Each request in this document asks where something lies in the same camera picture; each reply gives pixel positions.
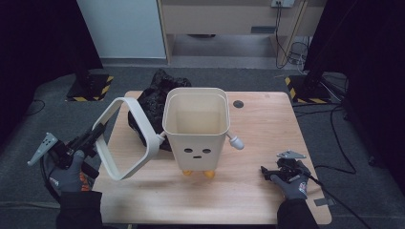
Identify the hand-held gripper cable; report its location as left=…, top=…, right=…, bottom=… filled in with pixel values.
left=38, top=155, right=62, bottom=202
left=306, top=172, right=373, bottom=229

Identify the black socket cable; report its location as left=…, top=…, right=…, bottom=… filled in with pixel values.
left=274, top=2, right=290, bottom=70

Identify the black curtain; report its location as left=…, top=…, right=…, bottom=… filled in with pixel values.
left=0, top=0, right=104, bottom=149
left=303, top=0, right=405, bottom=194

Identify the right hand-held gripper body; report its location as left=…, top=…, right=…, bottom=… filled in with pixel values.
left=274, top=149, right=312, bottom=184

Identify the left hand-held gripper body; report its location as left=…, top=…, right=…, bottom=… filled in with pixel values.
left=26, top=132, right=100, bottom=180

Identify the bundle of cables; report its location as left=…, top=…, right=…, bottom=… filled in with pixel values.
left=287, top=35, right=311, bottom=75

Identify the left hand-held gripper cable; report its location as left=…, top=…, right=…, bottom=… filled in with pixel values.
left=38, top=155, right=62, bottom=202

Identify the person's right hand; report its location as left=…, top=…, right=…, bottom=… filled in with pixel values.
left=269, top=173, right=310, bottom=201

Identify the right hand-held gripper cable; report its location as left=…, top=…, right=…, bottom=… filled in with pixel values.
left=306, top=172, right=373, bottom=229

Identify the white trash bin with face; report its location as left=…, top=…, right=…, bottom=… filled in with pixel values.
left=155, top=87, right=245, bottom=178

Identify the person's left hand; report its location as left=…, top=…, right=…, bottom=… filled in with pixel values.
left=47, top=149, right=94, bottom=194

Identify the white panel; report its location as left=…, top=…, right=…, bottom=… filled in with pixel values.
left=75, top=0, right=167, bottom=60

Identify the white wall socket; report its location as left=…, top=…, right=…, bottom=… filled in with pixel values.
left=270, top=0, right=296, bottom=9

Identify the short black floor cable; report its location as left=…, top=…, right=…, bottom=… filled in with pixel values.
left=26, top=98, right=47, bottom=116

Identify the black stand with striped base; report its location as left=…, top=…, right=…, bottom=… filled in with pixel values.
left=284, top=53, right=332, bottom=105
left=65, top=53, right=115, bottom=103

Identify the black plastic trash bag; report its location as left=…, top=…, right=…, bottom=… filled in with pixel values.
left=127, top=68, right=193, bottom=153

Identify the white square bin rim ring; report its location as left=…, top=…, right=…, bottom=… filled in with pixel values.
left=92, top=96, right=161, bottom=182

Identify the long black floor cable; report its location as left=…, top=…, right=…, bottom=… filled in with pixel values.
left=291, top=102, right=357, bottom=176

